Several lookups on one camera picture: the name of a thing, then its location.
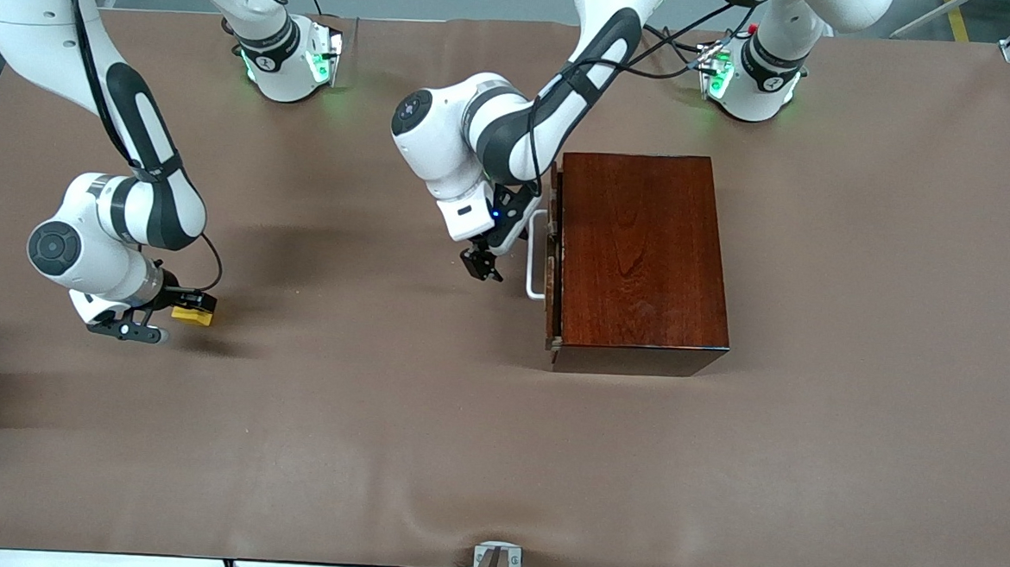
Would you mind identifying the yellow block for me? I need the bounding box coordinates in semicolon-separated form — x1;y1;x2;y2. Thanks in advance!
170;296;218;328

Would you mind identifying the dark brown wooden cabinet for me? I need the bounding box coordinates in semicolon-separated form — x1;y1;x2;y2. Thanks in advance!
550;149;742;382

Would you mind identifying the large table cover mat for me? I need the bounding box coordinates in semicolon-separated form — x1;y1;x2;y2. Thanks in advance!
0;0;1010;567

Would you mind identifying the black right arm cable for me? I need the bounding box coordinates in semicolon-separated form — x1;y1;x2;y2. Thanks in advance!
38;0;238;297

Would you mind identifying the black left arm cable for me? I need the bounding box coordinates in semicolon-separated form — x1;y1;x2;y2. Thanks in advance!
519;0;758;202

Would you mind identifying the metal arm base bracket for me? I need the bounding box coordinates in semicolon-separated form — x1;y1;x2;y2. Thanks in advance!
306;16;347;87
694;40;735;102

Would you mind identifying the grey metal clamp bracket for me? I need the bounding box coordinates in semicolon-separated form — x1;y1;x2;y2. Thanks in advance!
473;540;524;567

